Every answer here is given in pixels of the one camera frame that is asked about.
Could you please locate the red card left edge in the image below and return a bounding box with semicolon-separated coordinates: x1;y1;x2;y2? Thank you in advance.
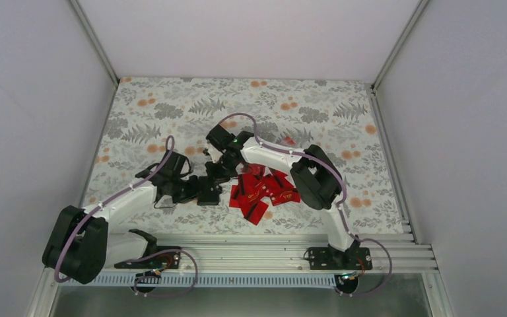
229;185;242;208

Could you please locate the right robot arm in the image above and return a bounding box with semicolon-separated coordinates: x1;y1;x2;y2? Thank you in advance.
206;125;357;269

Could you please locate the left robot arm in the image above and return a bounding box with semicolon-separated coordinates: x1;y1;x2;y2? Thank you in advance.
42;152;193;284

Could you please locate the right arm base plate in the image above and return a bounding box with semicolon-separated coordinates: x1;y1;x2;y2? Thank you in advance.
303;247;373;271

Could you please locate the aluminium rail frame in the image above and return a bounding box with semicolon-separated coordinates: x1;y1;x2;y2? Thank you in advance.
43;221;439;274

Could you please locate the purple cable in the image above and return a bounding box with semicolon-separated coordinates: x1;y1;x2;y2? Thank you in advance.
53;135;199;299
216;112;393;299

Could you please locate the white red circle card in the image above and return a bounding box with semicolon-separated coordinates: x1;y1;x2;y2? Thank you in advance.
281;136;296;147

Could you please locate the red card front bottom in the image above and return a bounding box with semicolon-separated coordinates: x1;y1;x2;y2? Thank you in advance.
244;201;269;226

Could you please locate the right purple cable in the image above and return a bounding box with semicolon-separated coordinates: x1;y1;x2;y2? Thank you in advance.
216;112;393;299

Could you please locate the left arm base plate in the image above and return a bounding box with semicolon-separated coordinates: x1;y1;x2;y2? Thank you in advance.
114;246;182;270

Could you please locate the red VIP card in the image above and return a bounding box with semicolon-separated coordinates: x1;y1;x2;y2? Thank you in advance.
270;188;301;206

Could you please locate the floral patterned table mat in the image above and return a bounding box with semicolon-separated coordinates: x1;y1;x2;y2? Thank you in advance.
83;77;403;248

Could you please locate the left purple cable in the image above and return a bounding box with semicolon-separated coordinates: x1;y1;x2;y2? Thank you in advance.
53;135;199;299

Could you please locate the black leather card holder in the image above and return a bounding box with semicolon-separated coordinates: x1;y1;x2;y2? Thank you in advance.
197;176;221;206

